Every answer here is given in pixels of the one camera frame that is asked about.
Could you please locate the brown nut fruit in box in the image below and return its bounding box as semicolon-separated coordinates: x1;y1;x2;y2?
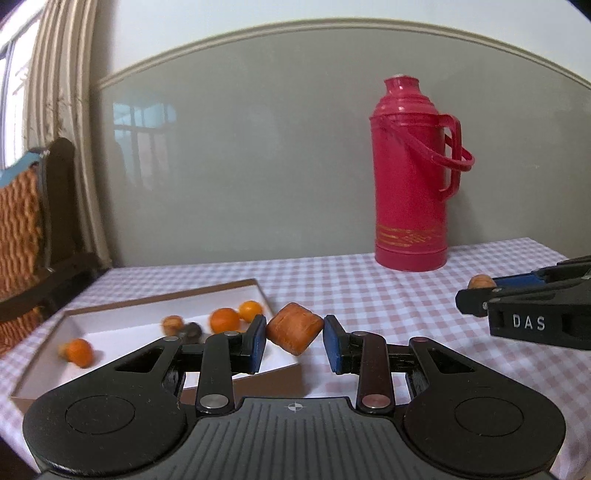
161;315;184;336

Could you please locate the orange woven sofa cushion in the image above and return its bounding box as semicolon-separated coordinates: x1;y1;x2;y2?
1;164;43;357

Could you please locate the white shallow cardboard box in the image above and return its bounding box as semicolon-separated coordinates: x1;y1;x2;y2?
10;279;307;414

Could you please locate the window with frame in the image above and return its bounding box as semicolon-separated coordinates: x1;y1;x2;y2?
1;2;43;169

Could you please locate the pink checkered tablecloth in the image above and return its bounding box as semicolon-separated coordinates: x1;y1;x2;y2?
0;237;591;478

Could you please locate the beige curtain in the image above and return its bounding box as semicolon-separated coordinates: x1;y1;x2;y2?
24;0;112;267

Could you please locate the red thermos flask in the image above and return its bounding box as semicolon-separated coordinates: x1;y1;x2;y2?
370;75;475;272

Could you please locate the dark wooden sofa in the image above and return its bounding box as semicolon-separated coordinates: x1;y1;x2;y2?
1;138;100;322

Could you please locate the small orange in box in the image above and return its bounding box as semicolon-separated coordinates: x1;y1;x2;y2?
238;300;264;323
209;307;242;334

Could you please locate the orange tangerine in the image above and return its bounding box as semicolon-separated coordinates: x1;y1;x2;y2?
65;338;95;368

